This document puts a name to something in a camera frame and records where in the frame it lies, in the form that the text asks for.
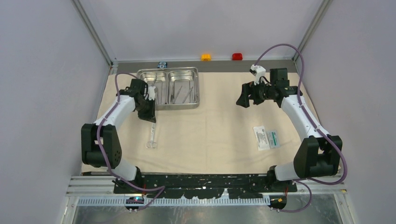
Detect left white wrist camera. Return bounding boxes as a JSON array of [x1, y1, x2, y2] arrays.
[[147, 86, 157, 101]]

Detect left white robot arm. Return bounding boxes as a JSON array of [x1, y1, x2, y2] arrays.
[[81, 79, 157, 193]]

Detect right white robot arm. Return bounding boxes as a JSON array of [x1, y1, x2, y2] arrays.
[[236, 65, 345, 192]]

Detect right steel tray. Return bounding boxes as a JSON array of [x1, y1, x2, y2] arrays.
[[166, 67, 200, 110]]

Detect wire mesh steel basket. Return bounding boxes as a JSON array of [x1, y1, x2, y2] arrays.
[[137, 67, 200, 110]]

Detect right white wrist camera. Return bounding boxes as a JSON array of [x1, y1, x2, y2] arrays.
[[249, 64, 266, 85]]

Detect steel tweezers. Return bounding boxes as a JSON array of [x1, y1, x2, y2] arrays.
[[170, 86, 194, 105]]

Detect white sterile pouch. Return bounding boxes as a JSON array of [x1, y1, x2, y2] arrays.
[[253, 126, 270, 151]]

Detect steel tray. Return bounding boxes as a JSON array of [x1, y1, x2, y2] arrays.
[[166, 67, 200, 110], [137, 69, 167, 106]]

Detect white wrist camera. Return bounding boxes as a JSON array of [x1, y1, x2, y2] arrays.
[[147, 86, 157, 101], [249, 64, 266, 85]]

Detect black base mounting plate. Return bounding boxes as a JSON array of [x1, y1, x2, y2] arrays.
[[113, 174, 297, 199]]

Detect green white packet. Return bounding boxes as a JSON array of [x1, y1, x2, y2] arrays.
[[267, 130, 280, 149]]

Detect small blue owl toy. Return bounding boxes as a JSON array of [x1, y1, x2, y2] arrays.
[[157, 62, 167, 69]]

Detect beige cloth wrap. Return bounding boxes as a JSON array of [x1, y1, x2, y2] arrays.
[[118, 72, 301, 174]]

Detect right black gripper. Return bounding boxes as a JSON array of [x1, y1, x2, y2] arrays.
[[236, 77, 276, 108]]

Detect left steel tray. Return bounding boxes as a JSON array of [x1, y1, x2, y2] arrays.
[[137, 69, 167, 106]]

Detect yellow button block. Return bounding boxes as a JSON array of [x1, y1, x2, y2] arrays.
[[200, 54, 212, 61]]

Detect red button block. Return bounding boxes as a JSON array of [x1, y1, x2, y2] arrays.
[[232, 53, 243, 61]]

